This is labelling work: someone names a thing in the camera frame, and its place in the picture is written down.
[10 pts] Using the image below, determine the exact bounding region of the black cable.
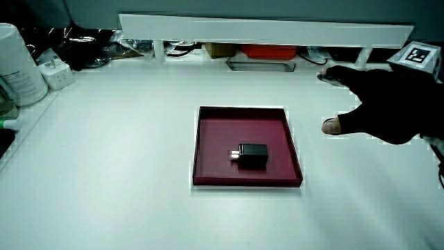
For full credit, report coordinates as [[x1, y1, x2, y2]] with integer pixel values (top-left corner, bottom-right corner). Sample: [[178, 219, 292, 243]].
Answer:
[[298, 47, 330, 67]]

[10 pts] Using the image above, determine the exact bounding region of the person's right hand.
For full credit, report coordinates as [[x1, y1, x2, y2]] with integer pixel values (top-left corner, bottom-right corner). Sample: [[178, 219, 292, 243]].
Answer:
[[316, 40, 444, 146]]

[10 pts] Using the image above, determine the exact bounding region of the white cylindrical canister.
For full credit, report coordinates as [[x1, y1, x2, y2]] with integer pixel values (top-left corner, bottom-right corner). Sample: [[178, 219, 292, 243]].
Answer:
[[0, 22, 49, 107]]

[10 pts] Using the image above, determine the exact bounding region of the white desk shelf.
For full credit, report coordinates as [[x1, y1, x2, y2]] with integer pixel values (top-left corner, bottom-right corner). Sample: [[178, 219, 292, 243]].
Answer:
[[119, 13, 415, 69]]

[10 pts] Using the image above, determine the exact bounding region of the black plastic bag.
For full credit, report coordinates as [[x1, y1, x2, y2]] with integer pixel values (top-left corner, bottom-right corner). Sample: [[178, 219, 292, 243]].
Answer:
[[19, 24, 115, 72]]

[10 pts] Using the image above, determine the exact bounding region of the brown cardboard box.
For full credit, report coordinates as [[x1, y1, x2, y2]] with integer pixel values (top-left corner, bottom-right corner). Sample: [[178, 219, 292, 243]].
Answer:
[[203, 42, 237, 60]]

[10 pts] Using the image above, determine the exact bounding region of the orange box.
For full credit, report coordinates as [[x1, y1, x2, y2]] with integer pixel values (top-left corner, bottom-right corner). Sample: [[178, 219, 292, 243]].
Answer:
[[239, 44, 299, 61]]

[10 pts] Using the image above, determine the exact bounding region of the clear glass jar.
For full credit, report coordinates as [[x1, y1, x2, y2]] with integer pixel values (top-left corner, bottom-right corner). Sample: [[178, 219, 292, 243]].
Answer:
[[0, 82, 19, 119]]

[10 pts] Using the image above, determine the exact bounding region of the black charger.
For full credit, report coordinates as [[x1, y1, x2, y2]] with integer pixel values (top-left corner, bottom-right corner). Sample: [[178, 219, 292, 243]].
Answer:
[[230, 143, 269, 167]]

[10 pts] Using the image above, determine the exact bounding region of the clear plastic bag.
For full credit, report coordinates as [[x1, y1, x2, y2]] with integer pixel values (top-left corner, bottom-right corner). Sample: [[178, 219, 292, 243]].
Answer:
[[110, 29, 154, 60]]

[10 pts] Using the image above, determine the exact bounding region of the maroon square plate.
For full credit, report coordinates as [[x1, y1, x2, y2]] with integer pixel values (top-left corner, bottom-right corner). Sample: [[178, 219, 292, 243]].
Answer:
[[192, 106, 304, 188]]

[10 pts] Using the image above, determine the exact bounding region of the green and white tube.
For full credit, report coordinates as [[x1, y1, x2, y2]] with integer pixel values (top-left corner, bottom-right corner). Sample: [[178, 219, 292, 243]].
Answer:
[[0, 117, 22, 133]]

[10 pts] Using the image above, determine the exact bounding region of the white power adapter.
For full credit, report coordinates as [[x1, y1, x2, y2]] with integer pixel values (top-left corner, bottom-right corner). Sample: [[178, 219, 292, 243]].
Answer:
[[37, 58, 76, 92]]

